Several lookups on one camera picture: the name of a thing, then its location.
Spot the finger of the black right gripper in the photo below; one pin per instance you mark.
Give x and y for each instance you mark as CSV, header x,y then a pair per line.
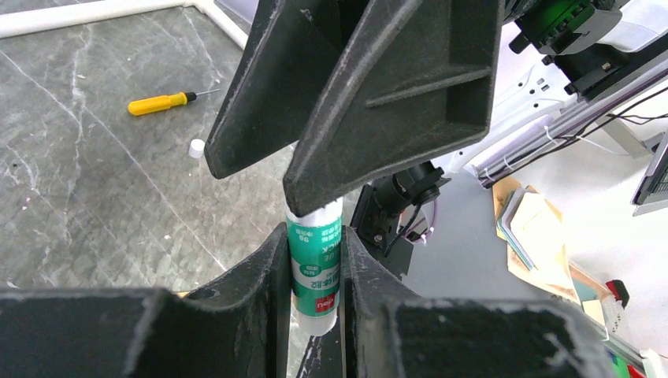
x,y
415,81
292,50

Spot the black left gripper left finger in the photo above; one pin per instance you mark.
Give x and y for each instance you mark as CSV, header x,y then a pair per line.
x,y
234,326

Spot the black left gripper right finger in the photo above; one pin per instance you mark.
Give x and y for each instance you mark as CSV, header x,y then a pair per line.
x,y
387,330

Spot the green white glue stick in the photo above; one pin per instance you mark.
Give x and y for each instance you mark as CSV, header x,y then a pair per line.
x,y
314,247

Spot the white glue stick cap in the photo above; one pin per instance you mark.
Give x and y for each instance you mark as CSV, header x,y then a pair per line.
x,y
196,148

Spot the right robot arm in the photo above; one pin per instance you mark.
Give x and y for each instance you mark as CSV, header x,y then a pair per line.
x,y
551,52

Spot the stack of papers and folders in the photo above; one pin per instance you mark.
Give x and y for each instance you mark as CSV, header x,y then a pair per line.
x,y
536,247

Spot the aluminium frame rail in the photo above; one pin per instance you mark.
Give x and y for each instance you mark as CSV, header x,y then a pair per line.
x,y
569,127

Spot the yellow handled screwdriver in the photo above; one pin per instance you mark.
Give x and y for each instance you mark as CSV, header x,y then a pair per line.
x,y
163,102

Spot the white pvc pipe frame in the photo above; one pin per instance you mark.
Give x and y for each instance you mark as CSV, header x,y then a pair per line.
x,y
42,20

